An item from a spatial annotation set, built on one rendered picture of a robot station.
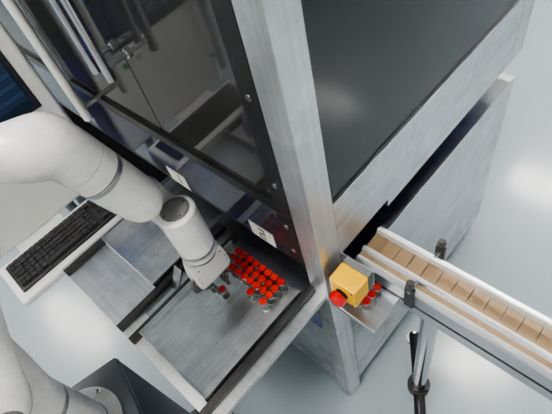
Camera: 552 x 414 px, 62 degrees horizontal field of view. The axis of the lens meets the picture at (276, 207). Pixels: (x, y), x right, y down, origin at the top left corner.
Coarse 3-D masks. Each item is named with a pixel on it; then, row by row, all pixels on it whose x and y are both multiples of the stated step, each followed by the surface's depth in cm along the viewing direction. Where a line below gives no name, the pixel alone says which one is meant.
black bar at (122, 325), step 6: (216, 228) 135; (222, 228) 135; (216, 234) 134; (180, 264) 130; (168, 276) 128; (162, 282) 127; (168, 282) 127; (156, 288) 126; (162, 288) 126; (150, 294) 126; (156, 294) 126; (144, 300) 125; (150, 300) 125; (138, 306) 124; (144, 306) 124; (132, 312) 123; (138, 312) 123; (126, 318) 123; (132, 318) 123; (120, 324) 122; (126, 324) 122
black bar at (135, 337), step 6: (234, 234) 132; (228, 240) 132; (234, 240) 132; (222, 246) 131; (186, 282) 126; (180, 288) 125; (174, 294) 124; (168, 300) 123; (162, 306) 123; (156, 312) 122; (150, 318) 121; (144, 324) 120; (138, 330) 120; (132, 336) 119; (138, 336) 119; (132, 342) 118
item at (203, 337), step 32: (192, 288) 126; (288, 288) 121; (160, 320) 122; (192, 320) 120; (224, 320) 119; (256, 320) 117; (160, 352) 113; (192, 352) 115; (224, 352) 114; (192, 384) 109
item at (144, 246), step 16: (176, 192) 149; (192, 192) 148; (208, 208) 143; (128, 224) 144; (144, 224) 144; (208, 224) 139; (112, 240) 142; (128, 240) 141; (144, 240) 140; (160, 240) 139; (128, 256) 137; (144, 256) 136; (160, 256) 135; (176, 256) 134; (144, 272) 133; (160, 272) 132
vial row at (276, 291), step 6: (234, 258) 124; (240, 258) 124; (240, 264) 123; (246, 264) 122; (246, 270) 121; (252, 270) 121; (252, 276) 122; (258, 276) 119; (264, 276) 119; (264, 282) 119; (270, 282) 118; (270, 288) 118; (276, 288) 116; (276, 294) 117
